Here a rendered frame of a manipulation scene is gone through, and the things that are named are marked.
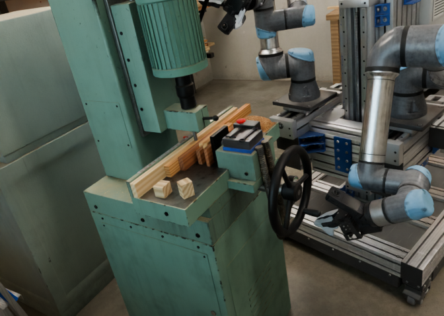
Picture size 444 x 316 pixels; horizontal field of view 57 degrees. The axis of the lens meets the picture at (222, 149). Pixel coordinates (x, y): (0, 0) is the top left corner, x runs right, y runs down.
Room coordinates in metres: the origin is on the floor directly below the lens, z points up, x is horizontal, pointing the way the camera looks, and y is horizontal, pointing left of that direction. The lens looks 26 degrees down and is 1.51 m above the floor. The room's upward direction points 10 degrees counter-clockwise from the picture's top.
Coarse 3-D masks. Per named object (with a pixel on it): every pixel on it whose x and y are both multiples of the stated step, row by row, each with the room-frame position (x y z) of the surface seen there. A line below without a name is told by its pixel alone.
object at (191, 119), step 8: (176, 104) 1.33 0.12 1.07; (200, 104) 1.28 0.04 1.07; (168, 112) 1.28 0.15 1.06; (176, 112) 1.26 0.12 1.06; (184, 112) 1.24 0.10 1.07; (192, 112) 1.22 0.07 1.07; (200, 112) 1.24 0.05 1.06; (168, 120) 1.29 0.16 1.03; (176, 120) 1.27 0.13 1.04; (184, 120) 1.25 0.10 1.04; (192, 120) 1.23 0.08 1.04; (200, 120) 1.23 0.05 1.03; (208, 120) 1.26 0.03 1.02; (168, 128) 1.30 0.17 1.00; (176, 128) 1.27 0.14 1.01; (184, 128) 1.25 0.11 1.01; (192, 128) 1.23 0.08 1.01; (200, 128) 1.23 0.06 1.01
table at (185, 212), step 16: (272, 128) 1.37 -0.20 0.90; (176, 176) 1.14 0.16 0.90; (192, 176) 1.12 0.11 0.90; (208, 176) 1.10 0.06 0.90; (224, 176) 1.10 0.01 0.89; (176, 192) 1.04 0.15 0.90; (208, 192) 1.03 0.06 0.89; (144, 208) 1.03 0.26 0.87; (160, 208) 0.99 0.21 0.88; (176, 208) 0.96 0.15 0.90; (192, 208) 0.96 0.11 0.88
